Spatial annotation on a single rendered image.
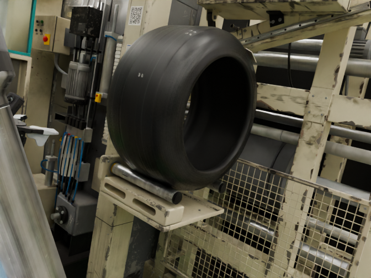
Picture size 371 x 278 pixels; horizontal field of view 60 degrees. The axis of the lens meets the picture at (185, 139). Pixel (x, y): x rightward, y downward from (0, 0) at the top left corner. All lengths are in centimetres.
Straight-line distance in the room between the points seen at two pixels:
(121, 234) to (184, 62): 87
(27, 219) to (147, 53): 85
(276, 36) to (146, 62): 64
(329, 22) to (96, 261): 139
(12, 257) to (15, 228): 2
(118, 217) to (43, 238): 122
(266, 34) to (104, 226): 109
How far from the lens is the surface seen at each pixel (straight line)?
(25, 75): 150
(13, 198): 25
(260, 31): 149
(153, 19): 138
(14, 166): 25
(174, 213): 111
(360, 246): 136
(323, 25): 140
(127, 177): 124
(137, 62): 105
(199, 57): 101
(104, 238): 153
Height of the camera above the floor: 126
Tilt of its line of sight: 9 degrees down
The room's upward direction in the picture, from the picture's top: 11 degrees clockwise
